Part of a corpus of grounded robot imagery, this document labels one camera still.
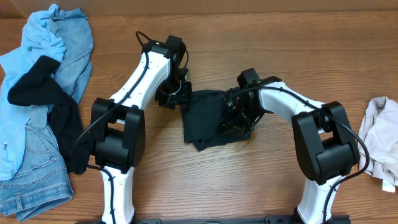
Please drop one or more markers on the black t-shirt white letters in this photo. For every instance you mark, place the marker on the black t-shirt white letters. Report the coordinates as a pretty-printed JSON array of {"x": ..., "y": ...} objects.
[{"x": 201, "y": 120}]

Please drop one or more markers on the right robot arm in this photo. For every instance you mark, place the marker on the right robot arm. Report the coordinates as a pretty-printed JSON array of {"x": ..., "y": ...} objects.
[{"x": 324, "y": 141}]

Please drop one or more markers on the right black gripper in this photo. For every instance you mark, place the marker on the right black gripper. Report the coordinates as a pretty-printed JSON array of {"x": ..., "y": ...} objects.
[{"x": 228, "y": 116}]

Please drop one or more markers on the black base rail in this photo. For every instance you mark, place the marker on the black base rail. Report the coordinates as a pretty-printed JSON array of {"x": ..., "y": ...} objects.
[{"x": 214, "y": 220}]

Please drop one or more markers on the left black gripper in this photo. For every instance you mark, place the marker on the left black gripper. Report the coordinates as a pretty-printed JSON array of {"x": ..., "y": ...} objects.
[{"x": 183, "y": 98}]

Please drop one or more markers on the folded white shirt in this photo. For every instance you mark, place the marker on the folded white shirt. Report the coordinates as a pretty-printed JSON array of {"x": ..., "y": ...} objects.
[{"x": 379, "y": 132}]

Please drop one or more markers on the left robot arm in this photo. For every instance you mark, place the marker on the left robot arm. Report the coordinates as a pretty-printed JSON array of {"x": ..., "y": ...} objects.
[{"x": 117, "y": 134}]

